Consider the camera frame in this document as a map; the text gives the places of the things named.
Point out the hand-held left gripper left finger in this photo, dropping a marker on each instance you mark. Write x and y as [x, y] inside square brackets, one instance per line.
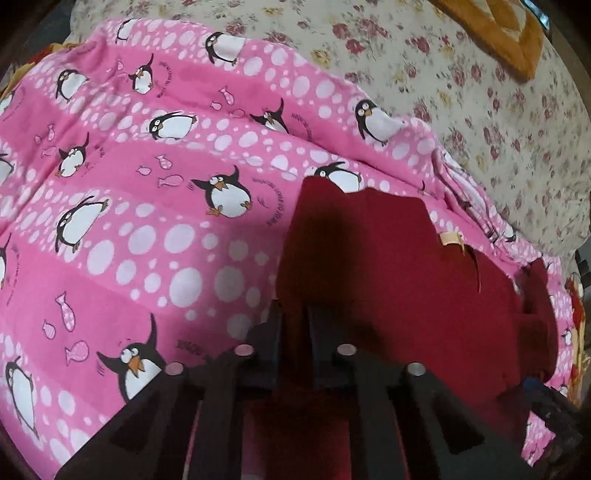
[217, 392]

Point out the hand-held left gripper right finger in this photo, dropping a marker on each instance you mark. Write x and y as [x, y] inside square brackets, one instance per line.
[383, 406]

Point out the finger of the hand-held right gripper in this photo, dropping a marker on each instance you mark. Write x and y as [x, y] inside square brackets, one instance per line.
[542, 392]

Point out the dark red garment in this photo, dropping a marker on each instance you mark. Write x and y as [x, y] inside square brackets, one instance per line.
[392, 277]

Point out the red yellow printed cloth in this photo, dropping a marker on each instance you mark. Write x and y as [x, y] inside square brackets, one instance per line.
[577, 314]

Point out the dark grey object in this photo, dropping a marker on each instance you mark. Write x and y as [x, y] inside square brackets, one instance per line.
[582, 272]

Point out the pink penguin print blanket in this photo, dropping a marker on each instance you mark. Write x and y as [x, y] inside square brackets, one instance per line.
[138, 221]

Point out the floral bed sheet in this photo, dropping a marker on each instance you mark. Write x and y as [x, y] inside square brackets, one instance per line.
[485, 115]

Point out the orange cushion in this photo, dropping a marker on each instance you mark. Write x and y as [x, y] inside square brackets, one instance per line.
[503, 37]

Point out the yellow orange cloth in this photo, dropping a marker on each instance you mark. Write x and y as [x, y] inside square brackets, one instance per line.
[60, 47]

